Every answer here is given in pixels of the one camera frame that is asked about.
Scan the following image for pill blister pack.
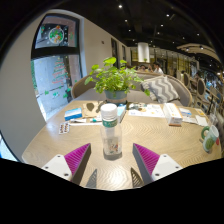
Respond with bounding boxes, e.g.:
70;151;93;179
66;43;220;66
58;121;71;135

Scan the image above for white ointment tube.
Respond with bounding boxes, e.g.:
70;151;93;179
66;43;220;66
69;117;103;125

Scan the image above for printed paper sheet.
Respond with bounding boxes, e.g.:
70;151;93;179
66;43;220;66
128;103;166;118

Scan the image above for clear plastic water bottle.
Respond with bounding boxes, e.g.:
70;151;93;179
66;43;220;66
99;103;123;160

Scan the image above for dark framed cartoon poster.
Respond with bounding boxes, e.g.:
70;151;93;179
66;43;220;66
34;23;79;49

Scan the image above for small white blue box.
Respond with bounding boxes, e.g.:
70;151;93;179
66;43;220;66
179;107;193;118

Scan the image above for ceiling spot lights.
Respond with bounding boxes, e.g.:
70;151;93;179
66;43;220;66
116;3;204;51

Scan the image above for white round column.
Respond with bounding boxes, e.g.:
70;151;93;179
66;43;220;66
137;42;151;63

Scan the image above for grey white chevron cushion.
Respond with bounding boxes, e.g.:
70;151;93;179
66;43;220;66
140;75;181;104

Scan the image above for person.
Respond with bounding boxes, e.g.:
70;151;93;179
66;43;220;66
151;61;164;75

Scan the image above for green potted plant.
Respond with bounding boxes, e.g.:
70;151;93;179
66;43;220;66
84;56;151;104

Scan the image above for group of dining chairs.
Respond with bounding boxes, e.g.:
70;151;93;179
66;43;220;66
174;68;224;111

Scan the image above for white green mug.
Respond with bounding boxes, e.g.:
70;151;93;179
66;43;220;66
200;124;221;154

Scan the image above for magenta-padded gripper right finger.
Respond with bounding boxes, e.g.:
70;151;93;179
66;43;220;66
132;143;183;185

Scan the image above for long white carton box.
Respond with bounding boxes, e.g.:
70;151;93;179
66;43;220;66
163;102;184;127

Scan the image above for white paper sheet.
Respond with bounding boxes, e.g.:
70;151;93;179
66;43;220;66
194;114;209;128

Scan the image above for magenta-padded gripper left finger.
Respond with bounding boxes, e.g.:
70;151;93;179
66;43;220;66
41;143;92;185

